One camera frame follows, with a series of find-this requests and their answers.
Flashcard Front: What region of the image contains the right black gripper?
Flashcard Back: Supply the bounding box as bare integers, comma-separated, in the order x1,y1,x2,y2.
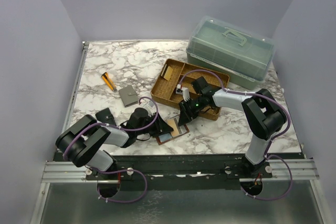
178,95,205,127

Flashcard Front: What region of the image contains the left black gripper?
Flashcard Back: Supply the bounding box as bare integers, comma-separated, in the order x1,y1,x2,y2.
136,112,173,137

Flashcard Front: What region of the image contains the brown leather card holder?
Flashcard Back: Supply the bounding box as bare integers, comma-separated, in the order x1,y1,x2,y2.
156,115,190,145

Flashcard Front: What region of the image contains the gold credit card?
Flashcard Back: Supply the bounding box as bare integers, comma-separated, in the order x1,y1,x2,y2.
166,118,182,137
161,65,173,81

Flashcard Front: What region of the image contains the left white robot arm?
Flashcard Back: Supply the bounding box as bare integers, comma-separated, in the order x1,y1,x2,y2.
55,108,173,179

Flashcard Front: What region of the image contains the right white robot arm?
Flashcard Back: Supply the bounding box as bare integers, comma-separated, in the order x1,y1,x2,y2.
176,77,290,178

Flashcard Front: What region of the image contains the grey card holder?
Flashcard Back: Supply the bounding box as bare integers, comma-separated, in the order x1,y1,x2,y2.
118,85,138,107

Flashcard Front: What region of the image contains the black card holder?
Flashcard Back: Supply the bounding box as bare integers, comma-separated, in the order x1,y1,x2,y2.
95,108,116,126

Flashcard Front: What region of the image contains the woven wicker divided tray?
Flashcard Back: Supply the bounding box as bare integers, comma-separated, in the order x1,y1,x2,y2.
151,59,221,109

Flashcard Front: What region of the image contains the green plastic storage box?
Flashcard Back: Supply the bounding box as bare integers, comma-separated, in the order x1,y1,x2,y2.
186,16,276,90

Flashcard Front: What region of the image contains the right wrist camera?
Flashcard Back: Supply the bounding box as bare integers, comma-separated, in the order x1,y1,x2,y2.
175,84,190,102

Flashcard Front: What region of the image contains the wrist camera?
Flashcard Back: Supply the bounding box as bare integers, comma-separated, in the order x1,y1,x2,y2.
142,101,156,116
175,84,190,102

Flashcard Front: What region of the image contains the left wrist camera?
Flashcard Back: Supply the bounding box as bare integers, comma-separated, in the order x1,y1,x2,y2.
142,101,156,116

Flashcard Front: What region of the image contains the black mounting rail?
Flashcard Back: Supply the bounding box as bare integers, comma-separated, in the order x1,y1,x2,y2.
87,154,304,191

